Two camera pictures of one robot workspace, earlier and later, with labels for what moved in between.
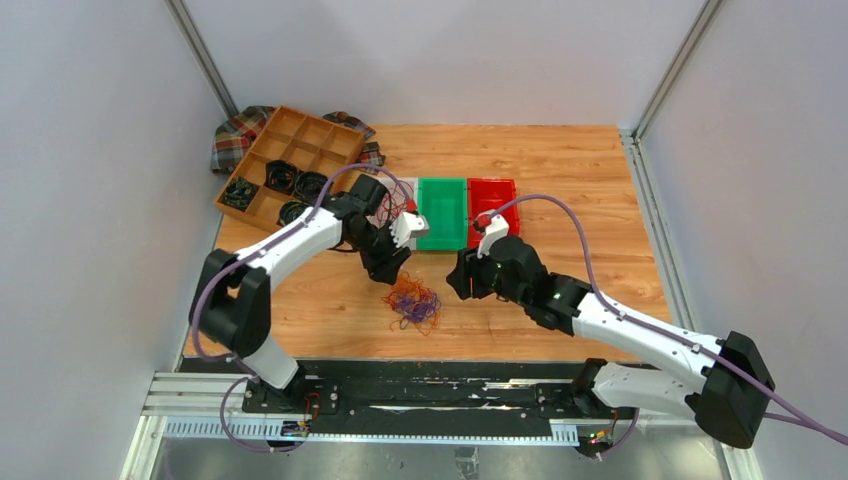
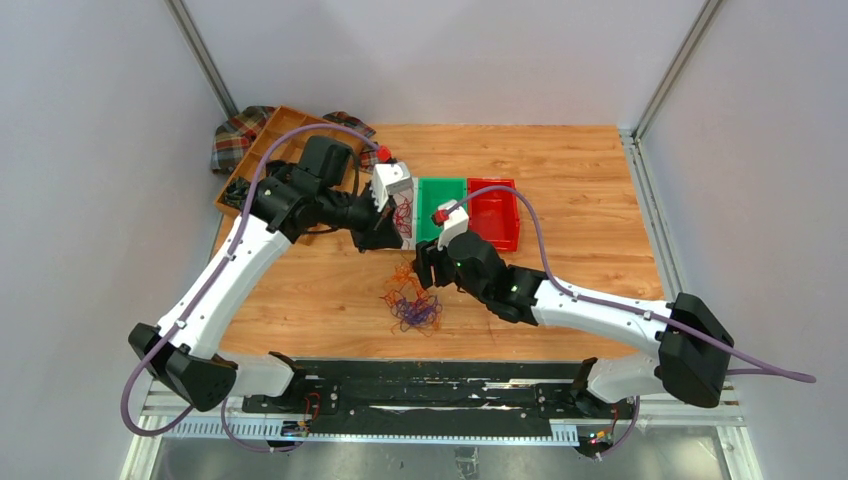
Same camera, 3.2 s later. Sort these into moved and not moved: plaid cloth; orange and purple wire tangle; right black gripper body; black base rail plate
Moved: right black gripper body
Not moved: black base rail plate; plaid cloth; orange and purple wire tangle
